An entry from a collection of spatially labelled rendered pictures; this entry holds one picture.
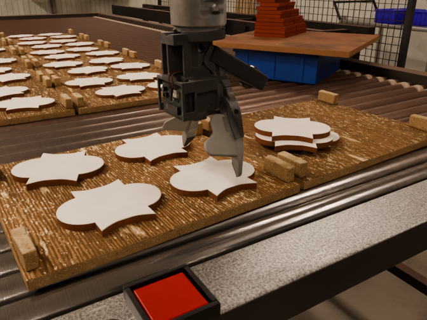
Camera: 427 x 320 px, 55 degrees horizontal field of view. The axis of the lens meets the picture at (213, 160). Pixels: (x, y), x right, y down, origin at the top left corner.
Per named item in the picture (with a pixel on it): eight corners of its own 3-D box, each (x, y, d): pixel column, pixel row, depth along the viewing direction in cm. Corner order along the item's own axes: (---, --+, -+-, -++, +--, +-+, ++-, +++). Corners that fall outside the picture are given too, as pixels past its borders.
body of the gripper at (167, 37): (158, 113, 61) (152, 28, 56) (206, 104, 66) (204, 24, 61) (185, 127, 55) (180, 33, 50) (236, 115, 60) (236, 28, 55)
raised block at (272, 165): (295, 181, 66) (297, 165, 65) (287, 184, 65) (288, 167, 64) (270, 168, 71) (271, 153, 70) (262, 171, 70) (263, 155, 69)
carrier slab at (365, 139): (441, 140, 88) (443, 133, 87) (304, 190, 67) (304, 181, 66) (317, 103, 114) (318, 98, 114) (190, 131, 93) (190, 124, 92)
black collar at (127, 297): (220, 315, 42) (220, 302, 41) (151, 346, 39) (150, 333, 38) (185, 274, 48) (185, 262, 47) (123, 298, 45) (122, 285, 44)
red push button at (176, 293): (210, 313, 42) (210, 303, 42) (155, 337, 40) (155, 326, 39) (183, 280, 47) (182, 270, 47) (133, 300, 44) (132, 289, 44)
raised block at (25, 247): (41, 268, 46) (37, 247, 45) (23, 274, 45) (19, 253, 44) (28, 243, 50) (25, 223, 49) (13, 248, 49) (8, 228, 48)
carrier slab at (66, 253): (300, 192, 66) (300, 183, 65) (28, 293, 45) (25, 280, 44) (186, 132, 92) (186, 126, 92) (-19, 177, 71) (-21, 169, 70)
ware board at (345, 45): (379, 39, 163) (380, 35, 163) (349, 58, 123) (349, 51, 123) (263, 32, 186) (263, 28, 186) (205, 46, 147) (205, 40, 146)
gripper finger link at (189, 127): (152, 137, 69) (166, 101, 62) (183, 130, 72) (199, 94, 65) (161, 152, 68) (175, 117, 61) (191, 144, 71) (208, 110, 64)
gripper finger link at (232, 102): (223, 146, 60) (202, 91, 61) (232, 143, 60) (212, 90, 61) (239, 136, 56) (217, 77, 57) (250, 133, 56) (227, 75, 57)
